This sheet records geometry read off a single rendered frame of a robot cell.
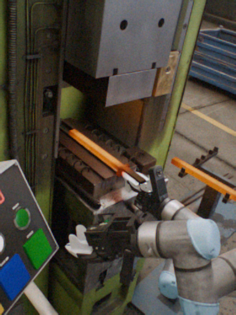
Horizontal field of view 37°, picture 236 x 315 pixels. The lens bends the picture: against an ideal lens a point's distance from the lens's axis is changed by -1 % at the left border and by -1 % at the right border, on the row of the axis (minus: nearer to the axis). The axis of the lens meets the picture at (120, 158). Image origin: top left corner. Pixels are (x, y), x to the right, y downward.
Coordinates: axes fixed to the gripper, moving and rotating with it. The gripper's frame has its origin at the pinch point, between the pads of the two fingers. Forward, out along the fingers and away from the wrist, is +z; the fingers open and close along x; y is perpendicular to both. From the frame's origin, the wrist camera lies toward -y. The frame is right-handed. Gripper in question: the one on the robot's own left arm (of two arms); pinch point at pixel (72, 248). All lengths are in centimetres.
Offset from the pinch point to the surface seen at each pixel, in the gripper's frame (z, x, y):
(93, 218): 14.7, -29.8, -11.7
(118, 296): 43, -58, -79
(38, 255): 10.4, 1.3, -1.1
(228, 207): -12, -95, -54
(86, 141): 23, -54, 7
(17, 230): 11.1, 2.8, 7.9
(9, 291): 10.3, 13.1, -1.4
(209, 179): -14, -71, -24
